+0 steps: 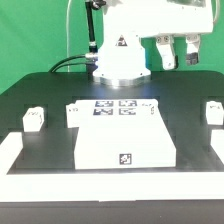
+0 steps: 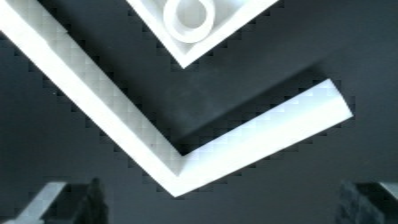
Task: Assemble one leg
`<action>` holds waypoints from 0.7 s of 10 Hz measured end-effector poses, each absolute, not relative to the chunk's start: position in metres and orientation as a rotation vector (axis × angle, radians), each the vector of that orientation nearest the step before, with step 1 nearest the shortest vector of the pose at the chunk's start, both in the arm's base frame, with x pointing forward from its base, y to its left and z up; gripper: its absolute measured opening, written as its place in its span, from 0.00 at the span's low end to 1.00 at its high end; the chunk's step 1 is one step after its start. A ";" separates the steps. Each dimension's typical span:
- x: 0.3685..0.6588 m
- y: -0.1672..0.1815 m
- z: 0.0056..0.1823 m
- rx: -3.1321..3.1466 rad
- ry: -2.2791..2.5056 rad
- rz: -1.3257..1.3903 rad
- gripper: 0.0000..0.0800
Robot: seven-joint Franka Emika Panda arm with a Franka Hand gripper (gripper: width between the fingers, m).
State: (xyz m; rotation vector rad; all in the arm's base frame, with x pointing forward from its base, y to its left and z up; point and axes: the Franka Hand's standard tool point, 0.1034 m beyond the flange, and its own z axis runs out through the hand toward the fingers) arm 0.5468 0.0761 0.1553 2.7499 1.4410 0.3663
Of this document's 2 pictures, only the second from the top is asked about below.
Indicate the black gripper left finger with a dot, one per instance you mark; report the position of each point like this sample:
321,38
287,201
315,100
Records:
66,204

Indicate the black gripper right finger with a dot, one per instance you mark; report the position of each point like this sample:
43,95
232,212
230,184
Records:
368,203

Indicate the white square tabletop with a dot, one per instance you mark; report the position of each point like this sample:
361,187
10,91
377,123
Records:
193,23

